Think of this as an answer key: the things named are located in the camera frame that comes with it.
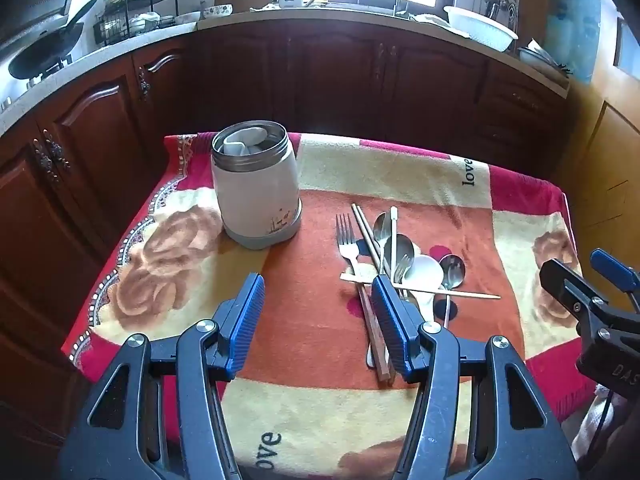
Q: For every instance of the white plastic basin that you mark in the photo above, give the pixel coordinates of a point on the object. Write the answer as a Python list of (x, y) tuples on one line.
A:
[(480, 27)]

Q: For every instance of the gold fork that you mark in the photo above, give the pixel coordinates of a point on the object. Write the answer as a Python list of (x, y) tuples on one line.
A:
[(401, 270)]

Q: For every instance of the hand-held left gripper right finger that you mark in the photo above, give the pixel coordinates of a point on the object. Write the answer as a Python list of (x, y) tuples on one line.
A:
[(387, 315)]

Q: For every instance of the yellow wooden door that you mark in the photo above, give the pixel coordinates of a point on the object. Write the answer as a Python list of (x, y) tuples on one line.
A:
[(610, 160)]

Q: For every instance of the black wok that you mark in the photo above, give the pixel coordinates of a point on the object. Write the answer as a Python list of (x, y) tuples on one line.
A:
[(45, 50)]

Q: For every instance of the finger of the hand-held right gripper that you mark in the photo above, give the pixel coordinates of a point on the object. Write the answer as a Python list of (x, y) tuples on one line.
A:
[(565, 285), (612, 267)]

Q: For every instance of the white ceramic spoon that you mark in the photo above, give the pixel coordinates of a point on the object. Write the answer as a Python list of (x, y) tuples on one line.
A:
[(425, 272)]

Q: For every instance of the stone kitchen countertop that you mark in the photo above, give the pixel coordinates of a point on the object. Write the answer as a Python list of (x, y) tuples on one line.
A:
[(300, 16)]

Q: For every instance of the silver steel fork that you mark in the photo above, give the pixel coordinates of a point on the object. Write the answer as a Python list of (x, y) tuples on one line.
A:
[(345, 245)]

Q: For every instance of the white steel utensil canister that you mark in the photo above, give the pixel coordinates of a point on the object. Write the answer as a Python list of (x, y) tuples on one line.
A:
[(257, 195)]

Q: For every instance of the floral printed blanket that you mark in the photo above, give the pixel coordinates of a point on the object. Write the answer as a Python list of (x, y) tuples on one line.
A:
[(310, 240)]

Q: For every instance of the blue frosted glass panel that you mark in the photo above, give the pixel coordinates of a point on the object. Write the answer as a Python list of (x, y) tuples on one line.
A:
[(572, 15)]

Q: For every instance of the metal bowl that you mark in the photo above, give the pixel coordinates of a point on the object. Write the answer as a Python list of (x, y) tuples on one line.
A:
[(537, 57)]

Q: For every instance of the patterned ceramic bowl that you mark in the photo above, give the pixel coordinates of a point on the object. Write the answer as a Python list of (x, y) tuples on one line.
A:
[(217, 10)]

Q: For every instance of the small steel spoon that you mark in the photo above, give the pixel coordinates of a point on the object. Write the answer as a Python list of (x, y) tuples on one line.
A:
[(452, 270)]

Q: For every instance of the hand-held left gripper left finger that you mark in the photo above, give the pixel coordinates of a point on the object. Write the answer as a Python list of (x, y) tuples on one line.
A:
[(247, 310)]

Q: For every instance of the brown wooden kitchen cabinets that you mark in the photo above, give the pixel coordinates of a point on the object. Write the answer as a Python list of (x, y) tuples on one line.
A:
[(300, 75)]

